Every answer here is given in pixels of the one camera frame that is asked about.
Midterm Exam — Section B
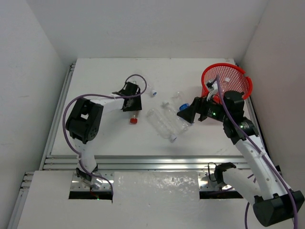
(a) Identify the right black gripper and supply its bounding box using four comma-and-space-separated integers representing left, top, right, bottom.
177, 92, 229, 123

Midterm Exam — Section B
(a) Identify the red plastic mesh basket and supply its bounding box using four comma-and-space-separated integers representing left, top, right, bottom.
201, 63, 253, 100

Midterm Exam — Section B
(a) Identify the white foam board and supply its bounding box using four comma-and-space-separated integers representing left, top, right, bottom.
113, 171, 199, 207

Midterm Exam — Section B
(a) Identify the red cap red label bottle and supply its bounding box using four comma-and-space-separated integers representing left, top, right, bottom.
130, 111, 139, 125

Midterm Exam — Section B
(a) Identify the large clear bottle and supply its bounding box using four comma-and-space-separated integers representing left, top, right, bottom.
218, 77, 231, 94

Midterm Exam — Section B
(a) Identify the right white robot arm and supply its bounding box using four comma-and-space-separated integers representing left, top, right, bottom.
190, 91, 305, 229

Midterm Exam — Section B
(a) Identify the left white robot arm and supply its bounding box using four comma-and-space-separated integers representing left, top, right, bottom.
62, 81, 143, 190

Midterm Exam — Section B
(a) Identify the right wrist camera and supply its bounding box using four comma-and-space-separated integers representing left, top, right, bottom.
206, 79, 218, 101

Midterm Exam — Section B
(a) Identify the aluminium table edge rail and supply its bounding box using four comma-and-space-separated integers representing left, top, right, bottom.
9, 58, 260, 229

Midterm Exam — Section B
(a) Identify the clear bottle top blue cap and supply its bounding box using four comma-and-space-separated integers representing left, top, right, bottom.
135, 69, 157, 97

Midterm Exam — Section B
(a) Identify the clear bottle blue-white cap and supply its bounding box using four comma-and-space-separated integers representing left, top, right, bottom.
146, 108, 177, 143

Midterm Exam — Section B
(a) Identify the clear bottle white cap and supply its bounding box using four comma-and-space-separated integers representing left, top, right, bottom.
162, 101, 188, 134

